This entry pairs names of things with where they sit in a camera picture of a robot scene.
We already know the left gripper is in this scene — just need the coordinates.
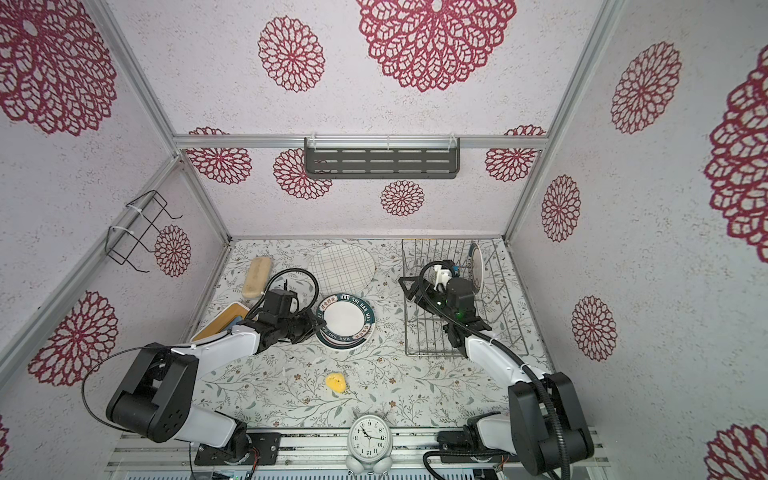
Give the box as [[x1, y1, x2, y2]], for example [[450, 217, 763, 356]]
[[279, 307, 329, 345]]

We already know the dark rimmed plate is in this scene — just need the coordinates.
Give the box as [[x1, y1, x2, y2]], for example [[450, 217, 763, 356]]
[[468, 242, 485, 295]]

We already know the dark lettered rim plate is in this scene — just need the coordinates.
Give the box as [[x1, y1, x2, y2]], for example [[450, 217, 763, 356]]
[[315, 293, 376, 332]]

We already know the plaid beige plate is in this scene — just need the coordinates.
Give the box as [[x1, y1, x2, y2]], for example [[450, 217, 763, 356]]
[[307, 244, 377, 296]]

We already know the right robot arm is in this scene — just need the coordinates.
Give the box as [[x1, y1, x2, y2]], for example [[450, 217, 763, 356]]
[[398, 269, 594, 479]]

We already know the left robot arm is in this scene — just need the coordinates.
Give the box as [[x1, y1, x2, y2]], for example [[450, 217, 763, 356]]
[[106, 289, 326, 449]]

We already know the yellow tray with blue item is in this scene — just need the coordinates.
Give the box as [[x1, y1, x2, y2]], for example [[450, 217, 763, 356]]
[[192, 302, 249, 343]]

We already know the yellow cheese toy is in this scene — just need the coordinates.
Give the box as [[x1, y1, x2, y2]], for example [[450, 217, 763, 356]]
[[325, 372, 347, 394]]

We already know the white alarm clock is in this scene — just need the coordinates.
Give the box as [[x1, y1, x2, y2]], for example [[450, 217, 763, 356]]
[[345, 414, 393, 475]]

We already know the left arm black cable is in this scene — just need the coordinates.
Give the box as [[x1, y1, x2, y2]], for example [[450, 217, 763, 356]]
[[80, 267, 320, 433]]

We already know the wire dish rack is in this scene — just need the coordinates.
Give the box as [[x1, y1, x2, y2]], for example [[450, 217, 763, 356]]
[[398, 239, 530, 356]]

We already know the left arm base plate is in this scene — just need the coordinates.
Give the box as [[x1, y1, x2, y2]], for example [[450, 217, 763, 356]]
[[193, 431, 282, 467]]

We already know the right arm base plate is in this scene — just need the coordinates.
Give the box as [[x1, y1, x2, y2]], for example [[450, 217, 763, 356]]
[[436, 430, 519, 464]]

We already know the grey wall shelf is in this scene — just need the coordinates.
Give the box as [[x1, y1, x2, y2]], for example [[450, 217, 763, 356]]
[[303, 137, 461, 180]]

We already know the black wire wall basket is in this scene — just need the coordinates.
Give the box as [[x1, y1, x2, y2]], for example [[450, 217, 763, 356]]
[[103, 189, 182, 274]]

